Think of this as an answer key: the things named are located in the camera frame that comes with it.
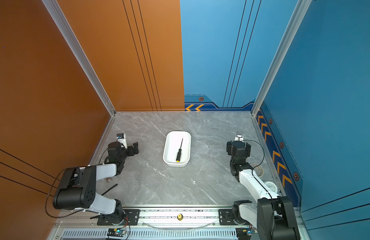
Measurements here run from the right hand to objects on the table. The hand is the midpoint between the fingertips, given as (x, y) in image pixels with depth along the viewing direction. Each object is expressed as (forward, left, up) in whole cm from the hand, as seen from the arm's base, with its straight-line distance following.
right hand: (237, 142), depth 87 cm
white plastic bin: (+10, +38, -11) cm, 41 cm away
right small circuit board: (-42, +2, -16) cm, 45 cm away
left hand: (+4, +66, -5) cm, 66 cm away
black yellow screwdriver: (-5, +35, -10) cm, 37 cm away
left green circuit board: (-42, +63, -14) cm, 77 cm away
